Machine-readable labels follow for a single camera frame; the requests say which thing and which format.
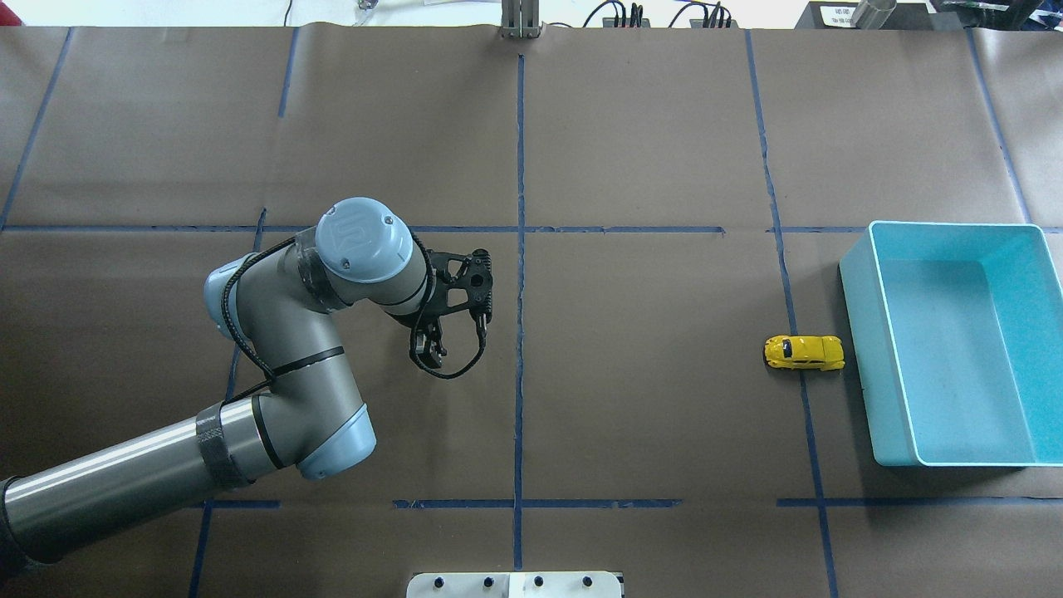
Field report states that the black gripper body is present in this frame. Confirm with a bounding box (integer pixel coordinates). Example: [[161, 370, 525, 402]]
[[389, 304, 442, 338]]

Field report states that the yellow beetle toy car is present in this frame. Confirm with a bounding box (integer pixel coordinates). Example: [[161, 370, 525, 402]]
[[763, 336, 845, 371]]

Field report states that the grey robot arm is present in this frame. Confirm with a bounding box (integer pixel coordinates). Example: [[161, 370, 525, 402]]
[[2, 197, 442, 579]]

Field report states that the black box with label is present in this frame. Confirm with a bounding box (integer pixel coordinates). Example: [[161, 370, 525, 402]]
[[793, 1, 933, 31]]

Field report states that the turquoise plastic bin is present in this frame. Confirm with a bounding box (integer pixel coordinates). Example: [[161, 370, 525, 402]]
[[839, 221, 1062, 467]]

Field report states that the silver metal cylinder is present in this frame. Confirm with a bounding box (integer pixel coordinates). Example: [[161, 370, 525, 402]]
[[850, 0, 898, 31]]

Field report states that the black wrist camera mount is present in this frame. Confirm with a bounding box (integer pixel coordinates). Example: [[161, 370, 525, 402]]
[[424, 247, 493, 328]]

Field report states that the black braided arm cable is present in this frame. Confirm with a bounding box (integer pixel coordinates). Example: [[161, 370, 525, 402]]
[[218, 234, 487, 404]]

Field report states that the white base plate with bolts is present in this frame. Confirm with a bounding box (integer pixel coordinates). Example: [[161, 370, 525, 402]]
[[405, 571, 625, 597]]

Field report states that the grey metal post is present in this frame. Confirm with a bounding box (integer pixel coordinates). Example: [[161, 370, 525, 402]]
[[500, 0, 542, 39]]

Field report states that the black cable bundle left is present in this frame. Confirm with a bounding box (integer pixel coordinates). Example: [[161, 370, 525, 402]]
[[581, 0, 652, 29]]

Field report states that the black cable bundle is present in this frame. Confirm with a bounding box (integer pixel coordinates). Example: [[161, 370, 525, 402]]
[[581, 0, 652, 29], [669, 0, 740, 29]]

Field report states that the black cable bundle right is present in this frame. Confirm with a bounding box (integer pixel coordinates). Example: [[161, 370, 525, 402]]
[[669, 0, 740, 29]]

